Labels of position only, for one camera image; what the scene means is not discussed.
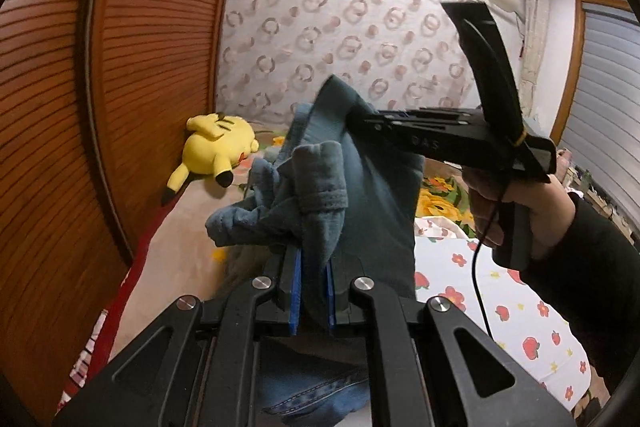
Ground beige lace curtain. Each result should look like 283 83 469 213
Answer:
517 0 553 118

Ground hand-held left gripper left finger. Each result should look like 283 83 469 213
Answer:
52 247 303 427

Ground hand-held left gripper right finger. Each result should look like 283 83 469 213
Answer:
326 254 576 427

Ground teal pants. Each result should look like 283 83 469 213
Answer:
206 74 426 333

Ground yellow plush toy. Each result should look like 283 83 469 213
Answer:
161 112 259 206

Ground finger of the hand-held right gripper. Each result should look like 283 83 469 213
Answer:
375 108 483 120
346 113 483 165

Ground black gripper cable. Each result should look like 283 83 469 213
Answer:
471 142 526 338

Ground circle patterned wall curtain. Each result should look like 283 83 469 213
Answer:
215 0 523 128

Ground blue jeans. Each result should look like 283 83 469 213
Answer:
257 337 371 427

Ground wooden louvred wardrobe door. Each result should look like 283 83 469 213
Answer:
0 0 251 408

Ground white fruit print blanket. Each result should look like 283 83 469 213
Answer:
412 217 593 413

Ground person's right forearm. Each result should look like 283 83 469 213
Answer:
520 194 640 403

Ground person's right hand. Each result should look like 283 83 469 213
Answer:
462 167 571 263

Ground red patterned cloth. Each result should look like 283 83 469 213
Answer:
57 227 161 408

